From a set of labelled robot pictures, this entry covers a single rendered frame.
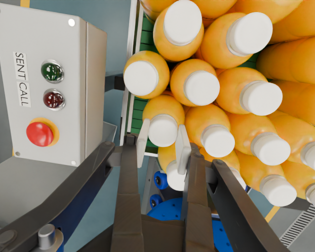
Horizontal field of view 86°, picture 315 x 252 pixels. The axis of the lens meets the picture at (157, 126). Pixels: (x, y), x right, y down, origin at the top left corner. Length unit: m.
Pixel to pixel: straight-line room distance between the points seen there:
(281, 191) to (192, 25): 0.25
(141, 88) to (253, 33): 0.13
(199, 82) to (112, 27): 1.21
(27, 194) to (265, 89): 0.78
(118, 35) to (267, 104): 1.22
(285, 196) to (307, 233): 2.23
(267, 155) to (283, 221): 2.05
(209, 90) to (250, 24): 0.08
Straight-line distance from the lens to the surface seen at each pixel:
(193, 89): 0.20
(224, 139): 0.23
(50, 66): 0.24
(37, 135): 0.28
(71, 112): 0.25
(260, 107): 0.23
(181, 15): 0.21
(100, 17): 1.42
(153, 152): 0.38
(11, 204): 0.79
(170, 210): 0.44
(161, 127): 0.21
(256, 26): 0.22
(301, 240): 2.60
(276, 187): 0.30
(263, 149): 0.26
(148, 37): 0.42
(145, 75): 0.20
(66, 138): 0.27
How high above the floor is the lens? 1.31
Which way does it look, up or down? 70 degrees down
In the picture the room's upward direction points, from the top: 173 degrees counter-clockwise
